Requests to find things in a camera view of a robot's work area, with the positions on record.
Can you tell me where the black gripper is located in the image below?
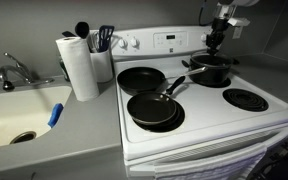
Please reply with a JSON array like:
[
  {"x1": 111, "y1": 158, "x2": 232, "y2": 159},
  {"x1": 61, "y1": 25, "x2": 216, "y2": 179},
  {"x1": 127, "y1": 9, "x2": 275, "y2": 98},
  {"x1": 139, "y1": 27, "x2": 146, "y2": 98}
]
[{"x1": 205, "y1": 17, "x2": 229, "y2": 56}]

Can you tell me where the glass lid with black knob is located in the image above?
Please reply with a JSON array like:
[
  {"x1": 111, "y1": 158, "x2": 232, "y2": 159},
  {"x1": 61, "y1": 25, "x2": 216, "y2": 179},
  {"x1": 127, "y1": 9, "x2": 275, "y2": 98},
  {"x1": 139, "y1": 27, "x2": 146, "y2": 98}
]
[{"x1": 189, "y1": 49, "x2": 234, "y2": 70}]

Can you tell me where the black pot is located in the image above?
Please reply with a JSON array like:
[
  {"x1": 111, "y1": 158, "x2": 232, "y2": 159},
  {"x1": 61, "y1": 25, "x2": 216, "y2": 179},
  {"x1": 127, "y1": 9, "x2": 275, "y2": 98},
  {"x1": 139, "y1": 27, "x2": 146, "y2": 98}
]
[{"x1": 181, "y1": 53, "x2": 241, "y2": 86}]

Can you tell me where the exposed black coil burner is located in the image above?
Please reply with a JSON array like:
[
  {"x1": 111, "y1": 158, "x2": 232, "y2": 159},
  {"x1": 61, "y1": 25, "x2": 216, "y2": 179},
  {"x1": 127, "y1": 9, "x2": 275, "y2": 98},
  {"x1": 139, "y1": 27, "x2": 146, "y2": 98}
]
[{"x1": 221, "y1": 87, "x2": 270, "y2": 113}]

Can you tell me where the large black frying pan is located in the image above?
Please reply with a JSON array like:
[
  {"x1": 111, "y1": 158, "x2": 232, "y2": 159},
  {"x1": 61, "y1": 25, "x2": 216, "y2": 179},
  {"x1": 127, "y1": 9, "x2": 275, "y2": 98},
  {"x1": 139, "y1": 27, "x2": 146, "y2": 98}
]
[{"x1": 116, "y1": 66, "x2": 208, "y2": 97}]

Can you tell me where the black burner under small pan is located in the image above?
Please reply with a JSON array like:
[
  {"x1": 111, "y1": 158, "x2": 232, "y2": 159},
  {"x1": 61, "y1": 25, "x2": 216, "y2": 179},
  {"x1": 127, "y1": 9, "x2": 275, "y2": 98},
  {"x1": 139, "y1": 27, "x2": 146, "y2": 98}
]
[{"x1": 131, "y1": 99, "x2": 186, "y2": 134}]

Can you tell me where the small black frying pan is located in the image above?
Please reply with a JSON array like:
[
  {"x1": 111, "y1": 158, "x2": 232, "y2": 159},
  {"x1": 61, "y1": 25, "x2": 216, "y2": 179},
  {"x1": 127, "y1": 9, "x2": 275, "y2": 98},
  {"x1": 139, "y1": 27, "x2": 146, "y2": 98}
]
[{"x1": 126, "y1": 75, "x2": 187, "y2": 127}]

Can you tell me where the white electric stove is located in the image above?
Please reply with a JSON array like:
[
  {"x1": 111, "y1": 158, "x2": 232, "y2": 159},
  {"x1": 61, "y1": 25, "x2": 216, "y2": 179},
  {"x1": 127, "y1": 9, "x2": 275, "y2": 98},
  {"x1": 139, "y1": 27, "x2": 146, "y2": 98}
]
[{"x1": 110, "y1": 25, "x2": 288, "y2": 180}]

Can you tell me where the blue slotted spatula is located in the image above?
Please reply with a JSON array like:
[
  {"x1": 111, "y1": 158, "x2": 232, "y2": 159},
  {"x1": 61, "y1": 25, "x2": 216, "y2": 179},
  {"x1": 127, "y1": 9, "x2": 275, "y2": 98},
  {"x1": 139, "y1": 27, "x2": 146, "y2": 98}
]
[{"x1": 98, "y1": 24, "x2": 116, "y2": 53}]

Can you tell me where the white utensil holder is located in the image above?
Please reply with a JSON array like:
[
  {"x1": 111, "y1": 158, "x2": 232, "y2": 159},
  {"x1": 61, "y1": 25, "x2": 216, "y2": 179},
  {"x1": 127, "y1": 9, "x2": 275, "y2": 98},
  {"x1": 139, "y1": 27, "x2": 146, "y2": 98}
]
[{"x1": 89, "y1": 47, "x2": 115, "y2": 84}]

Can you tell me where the metal whisk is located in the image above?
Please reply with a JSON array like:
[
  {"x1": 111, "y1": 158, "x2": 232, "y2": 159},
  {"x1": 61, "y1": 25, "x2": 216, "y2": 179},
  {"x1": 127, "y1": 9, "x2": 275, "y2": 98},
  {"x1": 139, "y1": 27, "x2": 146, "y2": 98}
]
[{"x1": 89, "y1": 30, "x2": 101, "y2": 53}]

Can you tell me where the white dish towel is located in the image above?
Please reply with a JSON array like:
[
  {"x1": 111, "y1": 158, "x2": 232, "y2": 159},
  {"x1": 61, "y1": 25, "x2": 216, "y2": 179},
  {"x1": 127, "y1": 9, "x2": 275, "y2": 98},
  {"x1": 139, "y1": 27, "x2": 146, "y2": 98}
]
[{"x1": 153, "y1": 142, "x2": 269, "y2": 180}]

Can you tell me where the black ladle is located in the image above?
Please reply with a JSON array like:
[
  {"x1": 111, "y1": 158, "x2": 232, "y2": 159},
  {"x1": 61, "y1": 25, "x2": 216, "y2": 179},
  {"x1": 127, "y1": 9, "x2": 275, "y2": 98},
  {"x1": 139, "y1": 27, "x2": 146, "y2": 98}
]
[{"x1": 74, "y1": 21, "x2": 95, "y2": 54}]

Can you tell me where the white paper towel roll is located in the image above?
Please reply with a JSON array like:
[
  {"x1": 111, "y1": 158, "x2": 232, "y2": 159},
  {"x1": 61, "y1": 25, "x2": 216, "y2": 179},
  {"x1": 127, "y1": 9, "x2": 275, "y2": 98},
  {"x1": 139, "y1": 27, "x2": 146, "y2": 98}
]
[{"x1": 55, "y1": 36, "x2": 101, "y2": 103}]

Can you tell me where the black flat utensil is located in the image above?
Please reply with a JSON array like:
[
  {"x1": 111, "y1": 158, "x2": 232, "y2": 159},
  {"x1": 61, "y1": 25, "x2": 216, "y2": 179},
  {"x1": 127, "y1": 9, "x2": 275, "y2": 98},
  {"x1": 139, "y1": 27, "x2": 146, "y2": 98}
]
[{"x1": 61, "y1": 30, "x2": 77, "y2": 38}]

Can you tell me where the chrome sink faucet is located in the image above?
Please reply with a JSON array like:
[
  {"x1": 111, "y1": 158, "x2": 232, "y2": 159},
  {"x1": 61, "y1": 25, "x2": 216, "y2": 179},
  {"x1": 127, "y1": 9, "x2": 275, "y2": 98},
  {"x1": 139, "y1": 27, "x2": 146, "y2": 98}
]
[{"x1": 0, "y1": 51, "x2": 56, "y2": 86}]

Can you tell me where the black faucet side sprayer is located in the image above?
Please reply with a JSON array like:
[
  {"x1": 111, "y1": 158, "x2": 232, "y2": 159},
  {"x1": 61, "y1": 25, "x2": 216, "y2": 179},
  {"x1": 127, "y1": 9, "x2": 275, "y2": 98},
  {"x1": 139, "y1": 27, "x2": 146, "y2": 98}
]
[{"x1": 2, "y1": 79, "x2": 16, "y2": 92}]

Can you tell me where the cream kitchen sink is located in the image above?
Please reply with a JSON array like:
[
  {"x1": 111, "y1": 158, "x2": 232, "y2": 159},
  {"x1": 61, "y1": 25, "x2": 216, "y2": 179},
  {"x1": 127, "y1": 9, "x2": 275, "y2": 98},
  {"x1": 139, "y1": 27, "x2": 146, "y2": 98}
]
[{"x1": 0, "y1": 84, "x2": 74, "y2": 150}]

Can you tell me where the metal sink drain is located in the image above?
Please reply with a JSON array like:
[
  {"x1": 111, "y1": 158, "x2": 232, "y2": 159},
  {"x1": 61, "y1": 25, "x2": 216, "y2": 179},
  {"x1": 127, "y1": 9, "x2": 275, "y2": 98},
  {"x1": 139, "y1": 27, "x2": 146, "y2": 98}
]
[{"x1": 9, "y1": 130, "x2": 38, "y2": 145}]

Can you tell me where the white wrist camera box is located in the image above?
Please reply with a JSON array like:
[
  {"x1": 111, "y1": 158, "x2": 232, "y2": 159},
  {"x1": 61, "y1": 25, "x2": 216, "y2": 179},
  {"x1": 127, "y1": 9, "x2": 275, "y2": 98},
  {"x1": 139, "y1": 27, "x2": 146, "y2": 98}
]
[{"x1": 227, "y1": 17, "x2": 251, "y2": 40}]

